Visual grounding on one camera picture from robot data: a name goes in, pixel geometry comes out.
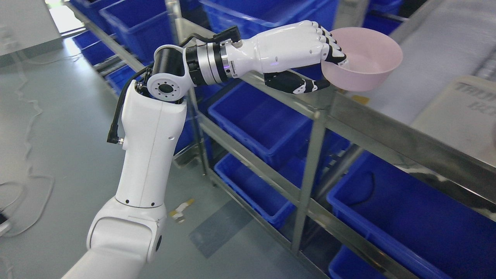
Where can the blue bin shelf bottom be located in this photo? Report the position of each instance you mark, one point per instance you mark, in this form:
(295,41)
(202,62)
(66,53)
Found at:
(261,196)

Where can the blue bin shelf lower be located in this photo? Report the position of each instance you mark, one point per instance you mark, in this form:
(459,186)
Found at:
(271,130)

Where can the pink plastic bowl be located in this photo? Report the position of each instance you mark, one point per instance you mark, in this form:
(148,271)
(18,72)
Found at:
(371,57)

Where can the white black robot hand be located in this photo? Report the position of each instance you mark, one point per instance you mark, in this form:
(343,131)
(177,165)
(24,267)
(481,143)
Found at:
(274,53)

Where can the blue bin shelf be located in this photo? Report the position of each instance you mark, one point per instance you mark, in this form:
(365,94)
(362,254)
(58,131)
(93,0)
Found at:
(271,130)
(261,196)

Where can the steel shelf rack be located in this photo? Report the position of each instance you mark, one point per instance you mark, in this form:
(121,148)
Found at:
(363,177)

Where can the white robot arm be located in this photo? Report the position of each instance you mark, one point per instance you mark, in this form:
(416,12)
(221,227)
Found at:
(150,115)

